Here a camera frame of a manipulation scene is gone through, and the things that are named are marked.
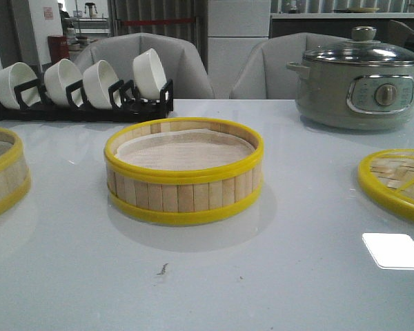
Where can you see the woven bamboo steamer lid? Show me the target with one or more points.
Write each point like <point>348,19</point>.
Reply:
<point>387,177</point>

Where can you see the bamboo steamer tray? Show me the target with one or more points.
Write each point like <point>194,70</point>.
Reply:
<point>189,197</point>
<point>15,178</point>

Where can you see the white steamer liner cloth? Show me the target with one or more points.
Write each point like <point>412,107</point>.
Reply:
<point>195,149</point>

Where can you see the black plastic dish rack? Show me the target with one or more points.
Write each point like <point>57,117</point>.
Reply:
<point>126,104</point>

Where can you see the grey chair left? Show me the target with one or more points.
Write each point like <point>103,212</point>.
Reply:
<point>179,58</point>

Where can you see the grey chair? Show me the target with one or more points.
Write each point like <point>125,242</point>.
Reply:
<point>179,58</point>
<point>265,75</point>

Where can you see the grey chair right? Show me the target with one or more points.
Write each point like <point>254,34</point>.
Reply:
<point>265,75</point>

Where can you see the white bowl right end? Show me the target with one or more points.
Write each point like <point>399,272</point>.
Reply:
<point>149,74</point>

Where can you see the white bowl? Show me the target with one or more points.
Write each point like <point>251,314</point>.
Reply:
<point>96,81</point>
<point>10,77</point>
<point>58,77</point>

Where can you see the white refrigerator in background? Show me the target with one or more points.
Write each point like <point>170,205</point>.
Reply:
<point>234,28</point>

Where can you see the grey-green electric cooking pot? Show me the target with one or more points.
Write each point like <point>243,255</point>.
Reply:
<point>353,96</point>

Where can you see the red cabinet in background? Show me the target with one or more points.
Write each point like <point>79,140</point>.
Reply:
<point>58,48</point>

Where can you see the glass pot lid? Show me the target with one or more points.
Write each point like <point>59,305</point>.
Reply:
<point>362,49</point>

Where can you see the white bowl far left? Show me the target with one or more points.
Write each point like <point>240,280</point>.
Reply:
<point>10,77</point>

